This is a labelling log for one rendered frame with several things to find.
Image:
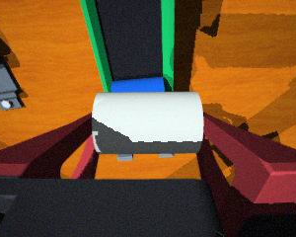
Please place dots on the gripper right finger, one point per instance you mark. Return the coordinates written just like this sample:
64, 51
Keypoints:
265, 179

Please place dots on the white cylinder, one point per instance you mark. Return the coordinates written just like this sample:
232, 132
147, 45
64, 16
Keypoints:
147, 123

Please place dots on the dark blue plastic bar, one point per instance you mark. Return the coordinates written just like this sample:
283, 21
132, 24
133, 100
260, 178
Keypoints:
153, 84

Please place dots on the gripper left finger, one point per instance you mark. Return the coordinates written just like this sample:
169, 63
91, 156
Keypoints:
42, 156

